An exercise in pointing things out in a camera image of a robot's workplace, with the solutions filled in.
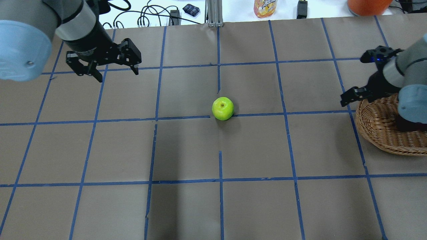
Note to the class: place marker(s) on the aluminium frame post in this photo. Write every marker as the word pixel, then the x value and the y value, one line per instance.
pixel 214 13

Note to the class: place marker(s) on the green apple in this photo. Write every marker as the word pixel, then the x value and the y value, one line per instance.
pixel 222 108

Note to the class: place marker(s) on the black power adapter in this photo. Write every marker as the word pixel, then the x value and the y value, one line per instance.
pixel 174 19

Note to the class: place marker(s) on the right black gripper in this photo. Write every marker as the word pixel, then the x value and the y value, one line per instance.
pixel 380 82

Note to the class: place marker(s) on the dark blue small pouch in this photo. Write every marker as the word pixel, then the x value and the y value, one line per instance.
pixel 191 10

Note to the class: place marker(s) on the orange drink bottle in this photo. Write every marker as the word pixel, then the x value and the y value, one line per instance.
pixel 264 8

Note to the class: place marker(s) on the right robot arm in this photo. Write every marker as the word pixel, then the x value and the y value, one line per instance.
pixel 402 72

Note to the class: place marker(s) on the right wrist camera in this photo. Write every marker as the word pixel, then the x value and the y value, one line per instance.
pixel 380 56

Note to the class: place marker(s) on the wicker basket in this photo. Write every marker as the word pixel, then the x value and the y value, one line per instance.
pixel 376 122

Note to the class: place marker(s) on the orange object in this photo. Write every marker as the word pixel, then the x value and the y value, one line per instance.
pixel 368 7

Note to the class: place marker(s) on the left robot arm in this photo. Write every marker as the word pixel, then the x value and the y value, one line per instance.
pixel 27 28

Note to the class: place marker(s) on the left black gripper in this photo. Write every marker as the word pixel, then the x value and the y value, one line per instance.
pixel 89 40

